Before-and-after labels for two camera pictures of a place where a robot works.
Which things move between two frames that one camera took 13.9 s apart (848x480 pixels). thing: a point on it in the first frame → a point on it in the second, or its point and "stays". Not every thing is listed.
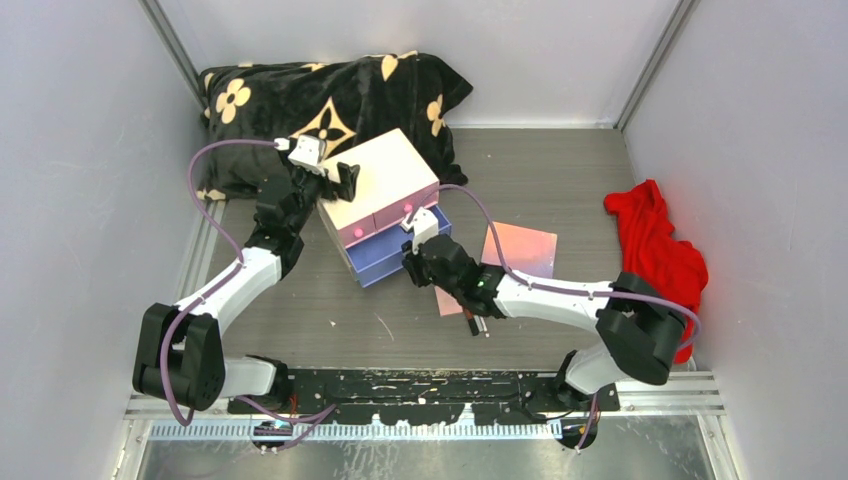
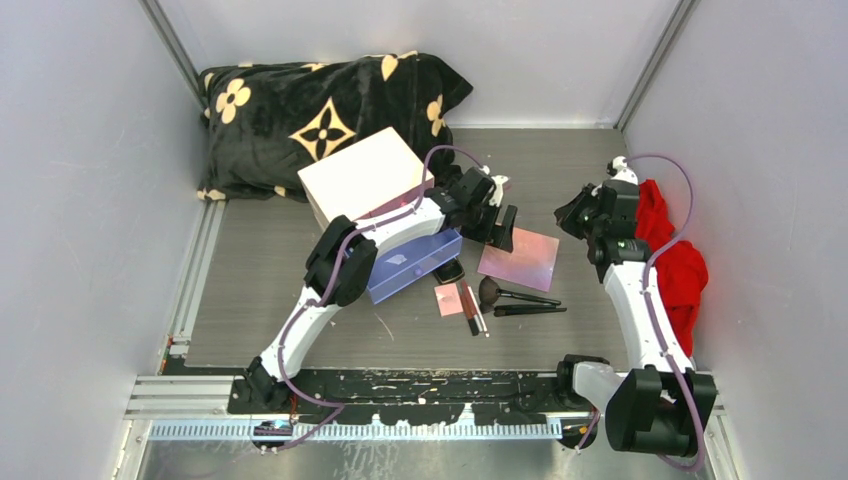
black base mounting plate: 495,396 stays
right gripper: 411,263 → 566,215
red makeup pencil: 471,322 stays
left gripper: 348,179 → 502,236
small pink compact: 447,305 stays
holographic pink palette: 526,250 stays
